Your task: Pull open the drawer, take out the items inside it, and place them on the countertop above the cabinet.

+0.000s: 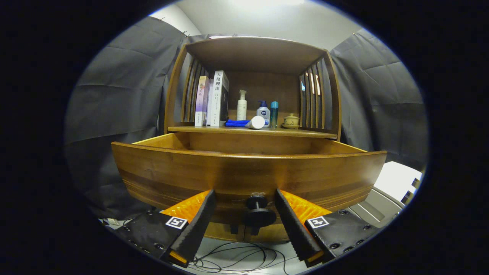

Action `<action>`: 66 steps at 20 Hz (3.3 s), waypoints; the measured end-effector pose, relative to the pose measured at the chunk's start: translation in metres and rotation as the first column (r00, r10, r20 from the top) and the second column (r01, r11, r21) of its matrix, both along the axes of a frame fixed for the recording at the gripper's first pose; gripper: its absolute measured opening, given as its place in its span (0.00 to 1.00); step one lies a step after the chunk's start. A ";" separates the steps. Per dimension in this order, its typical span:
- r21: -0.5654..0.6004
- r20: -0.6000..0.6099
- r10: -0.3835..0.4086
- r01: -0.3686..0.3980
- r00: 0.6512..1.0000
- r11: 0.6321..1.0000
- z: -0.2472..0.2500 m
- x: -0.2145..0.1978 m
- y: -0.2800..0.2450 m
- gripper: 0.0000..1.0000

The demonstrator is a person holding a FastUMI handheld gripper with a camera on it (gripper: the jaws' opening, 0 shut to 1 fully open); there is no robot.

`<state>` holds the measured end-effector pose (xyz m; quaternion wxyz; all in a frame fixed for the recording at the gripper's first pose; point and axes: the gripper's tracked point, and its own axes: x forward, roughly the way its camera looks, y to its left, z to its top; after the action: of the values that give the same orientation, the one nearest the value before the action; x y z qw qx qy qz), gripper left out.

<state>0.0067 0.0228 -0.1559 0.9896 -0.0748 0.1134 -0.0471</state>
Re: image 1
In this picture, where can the yellow lidded teacup with saucer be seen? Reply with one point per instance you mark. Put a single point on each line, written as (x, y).
(291, 121)

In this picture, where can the wooden cabinet door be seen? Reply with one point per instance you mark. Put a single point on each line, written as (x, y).
(217, 232)
(271, 233)

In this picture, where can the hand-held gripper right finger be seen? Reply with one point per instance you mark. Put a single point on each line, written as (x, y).
(294, 229)

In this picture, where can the brown wooden drawer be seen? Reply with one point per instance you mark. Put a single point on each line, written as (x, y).
(229, 172)

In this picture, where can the wooden countertop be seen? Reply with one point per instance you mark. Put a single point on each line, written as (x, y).
(298, 131)

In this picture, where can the white bottle blue pump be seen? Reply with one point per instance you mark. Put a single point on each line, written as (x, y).
(263, 110)

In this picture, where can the white green tube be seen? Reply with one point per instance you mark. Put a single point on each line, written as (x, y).
(256, 122)

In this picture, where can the teal bottle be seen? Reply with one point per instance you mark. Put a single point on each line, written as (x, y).
(274, 114)

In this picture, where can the purple book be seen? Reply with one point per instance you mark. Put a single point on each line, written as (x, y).
(201, 99)

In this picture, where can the blue folded cloth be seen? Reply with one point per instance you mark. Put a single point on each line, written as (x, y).
(235, 123)

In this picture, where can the white thick book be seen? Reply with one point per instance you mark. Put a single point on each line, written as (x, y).
(216, 99)

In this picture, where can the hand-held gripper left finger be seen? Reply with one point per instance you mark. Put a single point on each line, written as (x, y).
(198, 225)

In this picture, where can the black backdrop cloth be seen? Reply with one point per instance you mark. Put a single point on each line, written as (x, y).
(122, 114)

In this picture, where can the brown wooden cabinet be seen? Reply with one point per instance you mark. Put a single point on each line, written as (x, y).
(263, 84)

